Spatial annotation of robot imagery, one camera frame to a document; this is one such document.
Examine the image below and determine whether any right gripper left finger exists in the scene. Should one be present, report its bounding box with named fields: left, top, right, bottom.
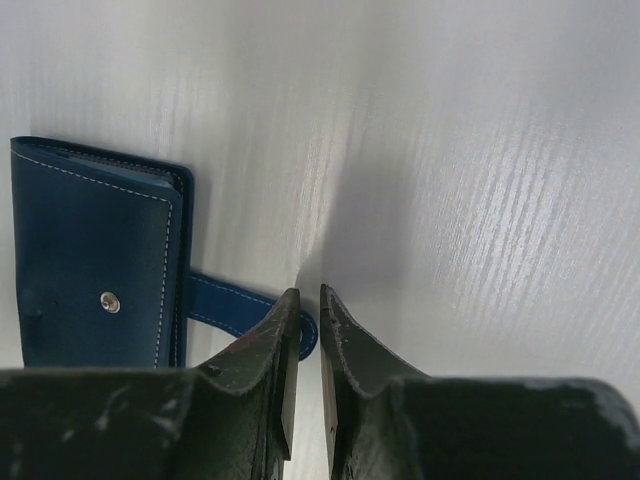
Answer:
left=1, top=288, right=300, bottom=479

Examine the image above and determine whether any blue leather card holder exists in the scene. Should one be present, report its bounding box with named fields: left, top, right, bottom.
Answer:
left=9, top=135, right=321, bottom=371

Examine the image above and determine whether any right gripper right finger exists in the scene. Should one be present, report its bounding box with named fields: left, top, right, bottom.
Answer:
left=320, top=286, right=639, bottom=479

